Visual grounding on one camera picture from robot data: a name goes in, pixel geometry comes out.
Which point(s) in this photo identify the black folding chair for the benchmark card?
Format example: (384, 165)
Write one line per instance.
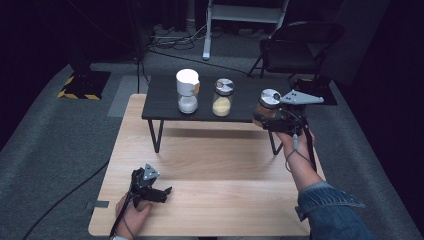
(300, 36)

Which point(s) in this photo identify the white metal stand frame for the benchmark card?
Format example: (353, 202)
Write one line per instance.
(243, 13)

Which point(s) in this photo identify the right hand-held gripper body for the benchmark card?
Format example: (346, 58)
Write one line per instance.
(293, 118)

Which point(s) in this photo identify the silver round lid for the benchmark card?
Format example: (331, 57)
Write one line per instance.
(269, 97)

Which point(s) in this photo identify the person's left hand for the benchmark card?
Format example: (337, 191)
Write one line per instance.
(136, 216)

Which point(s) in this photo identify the white blender jar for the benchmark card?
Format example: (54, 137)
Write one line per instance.
(187, 83)

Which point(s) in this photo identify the grey tape strip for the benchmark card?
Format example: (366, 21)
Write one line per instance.
(101, 204)

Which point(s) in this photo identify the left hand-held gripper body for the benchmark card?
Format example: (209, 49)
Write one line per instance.
(143, 183)

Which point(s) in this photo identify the small black raised shelf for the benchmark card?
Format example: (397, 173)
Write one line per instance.
(160, 100)

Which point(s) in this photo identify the person's right hand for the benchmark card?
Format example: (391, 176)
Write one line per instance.
(287, 140)

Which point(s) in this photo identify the glass jar with yellow powder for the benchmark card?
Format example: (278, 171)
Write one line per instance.
(221, 106)

